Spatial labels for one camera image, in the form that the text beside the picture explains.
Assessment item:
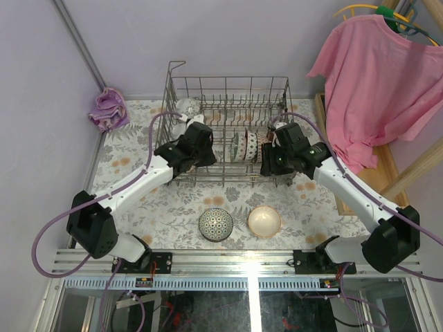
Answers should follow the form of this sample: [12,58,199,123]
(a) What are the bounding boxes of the aluminium frame rail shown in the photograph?
[51,249,422,278]

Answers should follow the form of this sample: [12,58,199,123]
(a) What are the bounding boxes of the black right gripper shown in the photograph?
[260,142,294,177]

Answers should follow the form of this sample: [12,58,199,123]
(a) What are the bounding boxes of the brown lattice patterned bowl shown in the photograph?
[255,134,269,163]

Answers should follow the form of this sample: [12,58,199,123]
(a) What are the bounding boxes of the wooden tray frame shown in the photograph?
[314,93,409,216]

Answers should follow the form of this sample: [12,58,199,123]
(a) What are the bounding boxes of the green diamond patterned bowl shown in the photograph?
[230,134,239,163]

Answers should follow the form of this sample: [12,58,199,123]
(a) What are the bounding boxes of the yellow clothes hanger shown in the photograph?
[333,1,442,46]

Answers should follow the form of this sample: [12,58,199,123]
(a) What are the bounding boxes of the pink t-shirt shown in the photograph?
[308,15,442,174]

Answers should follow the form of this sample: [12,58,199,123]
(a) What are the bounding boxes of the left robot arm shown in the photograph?
[66,122,216,273]

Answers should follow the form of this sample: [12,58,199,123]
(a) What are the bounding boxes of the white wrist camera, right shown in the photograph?
[271,122,287,147]

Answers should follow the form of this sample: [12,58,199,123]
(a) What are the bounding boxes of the white wrist camera, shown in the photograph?
[271,122,287,147]
[180,114,205,130]

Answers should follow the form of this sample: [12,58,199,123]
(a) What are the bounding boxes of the red diamond patterned bowl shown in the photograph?
[266,127,275,141]

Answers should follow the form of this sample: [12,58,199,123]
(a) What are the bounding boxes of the white bowl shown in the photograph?
[235,131,247,162]
[244,129,258,162]

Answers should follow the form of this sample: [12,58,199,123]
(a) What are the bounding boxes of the grey wire dish rack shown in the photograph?
[162,60,294,186]

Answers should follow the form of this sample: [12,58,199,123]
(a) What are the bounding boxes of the grey dotted bowl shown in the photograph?
[172,123,187,138]

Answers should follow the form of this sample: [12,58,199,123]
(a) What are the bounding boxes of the purple crumpled cloth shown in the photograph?
[88,87,130,133]

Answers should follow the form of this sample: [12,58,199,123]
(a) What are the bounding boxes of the corner aluminium post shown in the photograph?
[50,0,106,91]

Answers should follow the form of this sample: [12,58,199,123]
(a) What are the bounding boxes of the slotted cable duct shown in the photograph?
[64,276,338,293]

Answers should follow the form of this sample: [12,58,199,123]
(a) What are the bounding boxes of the cream bowl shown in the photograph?
[248,206,282,238]

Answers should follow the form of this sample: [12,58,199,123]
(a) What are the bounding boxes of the white wrist camera, left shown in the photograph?
[180,114,205,130]

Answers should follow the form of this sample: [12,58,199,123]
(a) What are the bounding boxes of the floral table mat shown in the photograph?
[87,100,368,250]

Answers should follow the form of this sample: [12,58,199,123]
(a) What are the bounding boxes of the black patterned bowl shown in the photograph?
[198,208,233,242]

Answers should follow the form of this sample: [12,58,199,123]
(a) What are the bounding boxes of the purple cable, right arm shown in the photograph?
[269,111,443,328]

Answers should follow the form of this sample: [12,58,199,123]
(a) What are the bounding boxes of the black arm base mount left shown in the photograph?
[111,251,173,275]

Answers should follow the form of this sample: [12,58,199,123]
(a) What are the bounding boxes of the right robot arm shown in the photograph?
[260,122,420,273]

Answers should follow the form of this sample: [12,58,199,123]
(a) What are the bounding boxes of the teal clothes hanger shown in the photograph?
[374,6,440,46]

